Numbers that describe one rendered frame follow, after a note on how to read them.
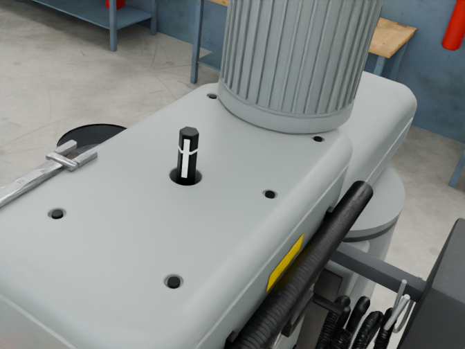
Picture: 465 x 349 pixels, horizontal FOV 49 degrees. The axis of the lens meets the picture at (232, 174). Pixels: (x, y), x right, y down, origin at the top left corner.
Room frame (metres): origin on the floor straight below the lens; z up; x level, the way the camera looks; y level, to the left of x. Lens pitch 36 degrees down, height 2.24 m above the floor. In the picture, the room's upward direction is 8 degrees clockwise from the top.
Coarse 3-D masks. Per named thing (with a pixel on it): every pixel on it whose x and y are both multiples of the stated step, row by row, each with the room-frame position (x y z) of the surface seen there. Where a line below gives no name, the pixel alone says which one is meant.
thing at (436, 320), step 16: (464, 224) 0.67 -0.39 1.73; (448, 240) 0.63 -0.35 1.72; (464, 240) 0.63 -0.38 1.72; (448, 256) 0.59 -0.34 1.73; (464, 256) 0.59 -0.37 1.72; (432, 272) 0.61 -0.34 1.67; (448, 272) 0.55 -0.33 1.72; (464, 272) 0.56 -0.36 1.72; (432, 288) 0.52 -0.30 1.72; (448, 288) 0.52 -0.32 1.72; (464, 288) 0.53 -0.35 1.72; (416, 304) 0.63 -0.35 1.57; (432, 304) 0.51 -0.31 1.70; (448, 304) 0.51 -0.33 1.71; (464, 304) 0.50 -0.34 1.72; (416, 320) 0.52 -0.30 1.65; (432, 320) 0.51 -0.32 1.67; (448, 320) 0.50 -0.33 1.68; (464, 320) 0.49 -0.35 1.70; (416, 336) 0.51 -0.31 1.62; (432, 336) 0.50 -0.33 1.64; (448, 336) 0.50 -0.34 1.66; (464, 336) 0.49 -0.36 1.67
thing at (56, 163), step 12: (72, 144) 0.49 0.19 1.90; (48, 156) 0.46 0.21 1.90; (60, 156) 0.46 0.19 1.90; (84, 156) 0.47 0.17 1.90; (96, 156) 0.48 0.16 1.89; (36, 168) 0.44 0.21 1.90; (48, 168) 0.44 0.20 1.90; (60, 168) 0.45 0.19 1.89; (72, 168) 0.45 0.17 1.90; (24, 180) 0.41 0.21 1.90; (36, 180) 0.42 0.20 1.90; (0, 192) 0.39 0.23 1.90; (12, 192) 0.39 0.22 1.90; (24, 192) 0.40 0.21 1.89; (0, 204) 0.37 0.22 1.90
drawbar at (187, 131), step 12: (180, 132) 0.47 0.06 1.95; (192, 132) 0.47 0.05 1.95; (180, 144) 0.47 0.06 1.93; (192, 144) 0.46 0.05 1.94; (180, 156) 0.47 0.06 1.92; (192, 156) 0.47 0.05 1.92; (180, 168) 0.46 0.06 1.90; (192, 168) 0.47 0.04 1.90; (180, 180) 0.46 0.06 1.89; (192, 180) 0.47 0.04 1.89
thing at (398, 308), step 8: (400, 288) 0.60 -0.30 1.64; (400, 296) 0.60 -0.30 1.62; (408, 296) 0.56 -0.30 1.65; (400, 304) 0.56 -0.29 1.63; (408, 304) 0.65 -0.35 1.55; (392, 312) 0.60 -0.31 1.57; (400, 312) 0.57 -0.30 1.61; (408, 312) 0.64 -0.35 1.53; (392, 320) 0.57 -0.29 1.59; (384, 328) 0.58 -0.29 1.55; (400, 328) 0.63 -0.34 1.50; (376, 336) 0.60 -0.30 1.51
